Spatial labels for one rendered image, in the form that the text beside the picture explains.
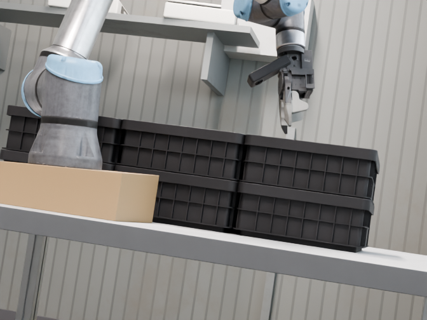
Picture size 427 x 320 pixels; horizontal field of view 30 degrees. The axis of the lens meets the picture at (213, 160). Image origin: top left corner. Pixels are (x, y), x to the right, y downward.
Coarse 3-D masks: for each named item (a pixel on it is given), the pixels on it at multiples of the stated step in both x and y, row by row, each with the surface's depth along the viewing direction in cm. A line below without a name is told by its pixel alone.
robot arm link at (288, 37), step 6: (288, 30) 201; (294, 30) 201; (276, 36) 203; (282, 36) 201; (288, 36) 200; (294, 36) 200; (300, 36) 201; (276, 42) 203; (282, 42) 201; (288, 42) 200; (294, 42) 200; (300, 42) 200; (276, 48) 203
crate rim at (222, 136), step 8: (128, 120) 187; (128, 128) 187; (136, 128) 187; (144, 128) 186; (152, 128) 186; (160, 128) 186; (168, 128) 185; (176, 128) 185; (184, 128) 184; (192, 128) 184; (200, 128) 183; (184, 136) 184; (192, 136) 184; (200, 136) 183; (208, 136) 183; (216, 136) 182; (224, 136) 182; (232, 136) 182; (240, 136) 182
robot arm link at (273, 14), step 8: (256, 0) 187; (264, 0) 186; (272, 0) 185; (280, 0) 185; (288, 0) 184; (296, 0) 185; (304, 0) 186; (264, 8) 192; (272, 8) 188; (280, 8) 187; (288, 8) 185; (296, 8) 185; (304, 8) 187; (272, 16) 192; (280, 16) 190; (288, 16) 188
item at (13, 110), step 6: (12, 108) 194; (18, 108) 194; (24, 108) 194; (6, 114) 195; (12, 114) 194; (18, 114) 194; (24, 114) 193; (30, 114) 193; (102, 120) 189; (108, 120) 189; (114, 120) 188; (120, 120) 189; (108, 126) 188; (114, 126) 188; (120, 126) 189
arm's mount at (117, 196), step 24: (0, 168) 154; (24, 168) 153; (48, 168) 152; (72, 168) 151; (0, 192) 154; (24, 192) 153; (48, 192) 152; (72, 192) 151; (96, 192) 150; (120, 192) 150; (144, 192) 166; (96, 216) 150; (120, 216) 152; (144, 216) 168
